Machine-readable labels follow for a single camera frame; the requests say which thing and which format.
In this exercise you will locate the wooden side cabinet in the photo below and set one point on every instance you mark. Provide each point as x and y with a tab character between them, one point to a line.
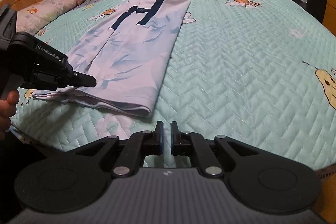
329	20

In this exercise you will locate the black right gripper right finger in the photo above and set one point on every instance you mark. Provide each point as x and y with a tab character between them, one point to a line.
197	148

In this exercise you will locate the person's left hand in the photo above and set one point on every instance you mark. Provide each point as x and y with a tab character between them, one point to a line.
8	109

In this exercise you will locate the mint quilted bee bedspread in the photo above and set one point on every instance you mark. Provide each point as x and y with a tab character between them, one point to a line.
254	70

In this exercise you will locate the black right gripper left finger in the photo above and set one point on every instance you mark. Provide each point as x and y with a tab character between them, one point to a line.
136	149

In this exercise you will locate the white shirt with navy trim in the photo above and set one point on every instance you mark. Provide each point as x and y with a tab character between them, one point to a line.
127	53

